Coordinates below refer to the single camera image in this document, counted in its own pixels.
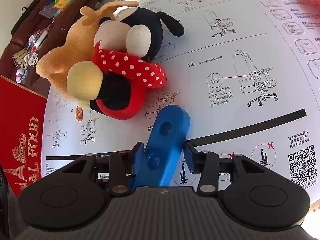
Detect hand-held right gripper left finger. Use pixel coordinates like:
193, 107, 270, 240
60, 142, 146, 197

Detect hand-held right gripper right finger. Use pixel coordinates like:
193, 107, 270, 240
183, 141, 274, 197

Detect blue plastic bar with holes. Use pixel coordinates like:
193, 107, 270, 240
106, 104, 191, 192

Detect red cardboard box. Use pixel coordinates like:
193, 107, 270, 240
0, 75, 48, 198

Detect mouse plush toy polka-dot dress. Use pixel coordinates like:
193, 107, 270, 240
67, 6, 185, 120

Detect orange plush toy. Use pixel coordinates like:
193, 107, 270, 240
36, 1, 140, 103

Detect pile of small craft items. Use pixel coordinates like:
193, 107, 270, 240
12, 29, 49, 83

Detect white printed instruction sheet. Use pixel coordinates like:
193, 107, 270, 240
41, 0, 320, 188

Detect dark red sofa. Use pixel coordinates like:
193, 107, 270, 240
0, 0, 120, 98

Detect clear plastic box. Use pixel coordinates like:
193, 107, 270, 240
40, 4, 62, 19

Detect black bag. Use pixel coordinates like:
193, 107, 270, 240
11, 0, 42, 37

